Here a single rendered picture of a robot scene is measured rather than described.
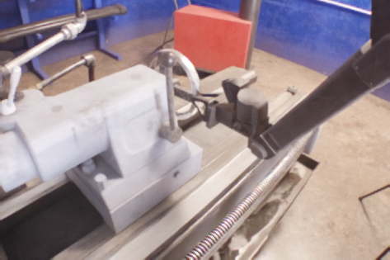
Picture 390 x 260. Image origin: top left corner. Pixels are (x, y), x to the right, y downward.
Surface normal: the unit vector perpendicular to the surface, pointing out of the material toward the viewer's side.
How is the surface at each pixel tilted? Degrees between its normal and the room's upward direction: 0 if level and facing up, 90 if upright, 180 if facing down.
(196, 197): 36
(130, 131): 76
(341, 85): 102
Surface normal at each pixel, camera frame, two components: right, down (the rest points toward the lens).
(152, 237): 0.48, -0.42
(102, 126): 0.74, 0.36
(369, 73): -0.77, 0.50
